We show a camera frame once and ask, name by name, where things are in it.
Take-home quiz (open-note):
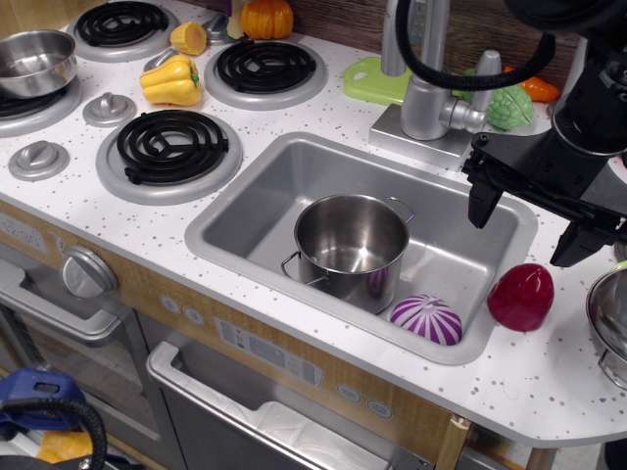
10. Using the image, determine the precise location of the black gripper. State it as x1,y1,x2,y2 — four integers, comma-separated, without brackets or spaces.
462,130,626,267

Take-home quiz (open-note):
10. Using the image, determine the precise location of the red toy sweet potato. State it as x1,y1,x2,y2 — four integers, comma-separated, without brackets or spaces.
487,263,555,332

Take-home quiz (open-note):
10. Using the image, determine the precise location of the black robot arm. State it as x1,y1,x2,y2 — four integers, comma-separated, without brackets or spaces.
462,1,626,267

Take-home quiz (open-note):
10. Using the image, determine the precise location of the steel pot in sink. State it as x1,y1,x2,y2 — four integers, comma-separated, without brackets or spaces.
281,194,415,314

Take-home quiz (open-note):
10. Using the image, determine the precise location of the grey sink basin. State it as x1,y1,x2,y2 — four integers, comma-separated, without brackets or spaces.
185,132,538,365

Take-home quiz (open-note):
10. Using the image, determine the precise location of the green toy leafy vegetable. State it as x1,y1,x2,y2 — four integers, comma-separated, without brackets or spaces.
453,84,534,132

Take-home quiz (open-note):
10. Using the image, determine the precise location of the steel bowl at right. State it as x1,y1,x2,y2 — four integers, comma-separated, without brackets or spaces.
586,261,626,391

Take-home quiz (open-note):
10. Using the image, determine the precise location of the orange toy carrot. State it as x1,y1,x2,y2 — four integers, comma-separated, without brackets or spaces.
508,76,560,103

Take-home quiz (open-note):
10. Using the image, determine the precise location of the silver toy faucet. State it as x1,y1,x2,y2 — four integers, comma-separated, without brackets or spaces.
368,1,495,170

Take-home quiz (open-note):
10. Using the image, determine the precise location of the purple striped toy onion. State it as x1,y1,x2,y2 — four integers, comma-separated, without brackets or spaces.
390,295,463,346

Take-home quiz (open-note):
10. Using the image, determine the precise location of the green toy cutting board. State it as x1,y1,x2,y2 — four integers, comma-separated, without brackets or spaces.
343,57,411,106

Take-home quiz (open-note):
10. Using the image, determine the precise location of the back right coil burner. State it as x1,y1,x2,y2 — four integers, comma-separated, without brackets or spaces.
204,39,327,112

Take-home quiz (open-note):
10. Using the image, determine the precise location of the orange toy pumpkin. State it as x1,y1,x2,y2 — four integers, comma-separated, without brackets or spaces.
240,0,295,40

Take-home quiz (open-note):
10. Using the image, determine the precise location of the silver knob near pumpkin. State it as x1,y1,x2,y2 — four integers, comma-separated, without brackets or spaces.
202,13,234,46

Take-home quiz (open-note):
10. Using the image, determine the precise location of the front black coil burner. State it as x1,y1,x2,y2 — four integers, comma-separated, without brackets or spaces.
96,110,243,206

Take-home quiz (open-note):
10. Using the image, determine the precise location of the yellow toy bell pepper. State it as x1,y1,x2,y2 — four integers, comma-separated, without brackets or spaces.
139,55,202,107

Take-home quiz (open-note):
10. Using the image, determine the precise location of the yellow toy corn piece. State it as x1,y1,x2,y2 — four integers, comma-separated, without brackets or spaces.
169,22,208,56

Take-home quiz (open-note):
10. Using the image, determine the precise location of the silver knob behind pepper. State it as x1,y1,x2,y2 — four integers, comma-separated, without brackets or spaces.
144,48,178,71

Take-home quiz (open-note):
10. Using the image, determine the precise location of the silver stove knob upper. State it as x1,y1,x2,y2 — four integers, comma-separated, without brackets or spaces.
82,92,137,127

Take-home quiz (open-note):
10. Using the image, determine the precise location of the silver stove knob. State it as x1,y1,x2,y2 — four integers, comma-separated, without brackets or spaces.
8,141,70,181
82,92,137,127

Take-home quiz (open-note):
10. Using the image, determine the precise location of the silver oven dial knob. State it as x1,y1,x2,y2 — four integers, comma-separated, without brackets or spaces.
60,245,119,300

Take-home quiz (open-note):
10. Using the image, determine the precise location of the back left coil burner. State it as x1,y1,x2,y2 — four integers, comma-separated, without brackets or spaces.
66,1,179,63

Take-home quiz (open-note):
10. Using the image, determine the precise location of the silver stove knob lower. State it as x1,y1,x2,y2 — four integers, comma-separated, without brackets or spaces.
8,141,70,181

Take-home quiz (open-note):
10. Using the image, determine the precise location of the steel bowl on stove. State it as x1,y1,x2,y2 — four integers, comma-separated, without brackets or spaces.
1,29,77,99

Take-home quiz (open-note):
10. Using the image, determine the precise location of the left edge coil burner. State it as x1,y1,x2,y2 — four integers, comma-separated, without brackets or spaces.
1,77,82,138

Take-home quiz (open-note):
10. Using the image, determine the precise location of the yellow object bottom left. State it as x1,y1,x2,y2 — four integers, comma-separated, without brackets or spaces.
36,431,93,463

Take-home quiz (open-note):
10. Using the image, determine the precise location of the blue clamp tool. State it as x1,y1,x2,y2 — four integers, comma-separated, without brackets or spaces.
1,367,86,442

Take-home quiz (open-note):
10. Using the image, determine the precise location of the silver dishwasher door handle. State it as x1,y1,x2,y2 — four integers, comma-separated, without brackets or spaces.
146,341,435,470

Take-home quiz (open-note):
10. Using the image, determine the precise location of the silver oven door handle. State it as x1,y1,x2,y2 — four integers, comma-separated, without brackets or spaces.
1,259,122,348

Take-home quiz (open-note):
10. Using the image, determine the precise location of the black hose bottom left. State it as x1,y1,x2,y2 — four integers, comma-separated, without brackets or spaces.
0,397,108,470

